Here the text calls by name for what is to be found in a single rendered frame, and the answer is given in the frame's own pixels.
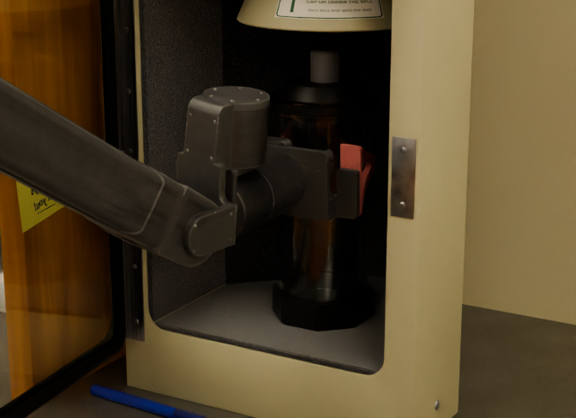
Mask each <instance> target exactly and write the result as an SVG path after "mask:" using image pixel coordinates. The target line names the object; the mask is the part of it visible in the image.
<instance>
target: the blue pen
mask: <svg viewBox="0 0 576 418"><path fill-rule="evenodd" d="M90 393H91V394H92V395H94V396H97V397H102V398H104V399H108V400H111V401H113V402H117V403H121V404H124V405H128V406H130V407H133V408H137V409H141V410H144V411H147V412H150V413H153V414H156V415H161V416H164V417H167V418H206V416H203V415H198V414H195V413H192V412H188V411H186V410H182V409H177V408H175V407H172V406H169V405H166V404H162V403H157V402H154V401H152V400H148V399H146V398H143V397H137V396H135V395H131V394H128V393H126V392H122V391H117V390H114V389H111V388H108V387H105V386H102V385H97V384H94V385H92V387H91V389H90Z"/></svg>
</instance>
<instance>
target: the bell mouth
mask: <svg viewBox="0 0 576 418"><path fill-rule="evenodd" d="M392 4H393V0H244V2H243V5H242V8H241V9H240V11H239V14H238V16H237V20H238V21H239V22H241V23H243V24H245V25H248V26H252V27H261V28H267V29H275V30H285V31H299V32H330V33H338V32H368V31H381V30H391V29H392Z"/></svg>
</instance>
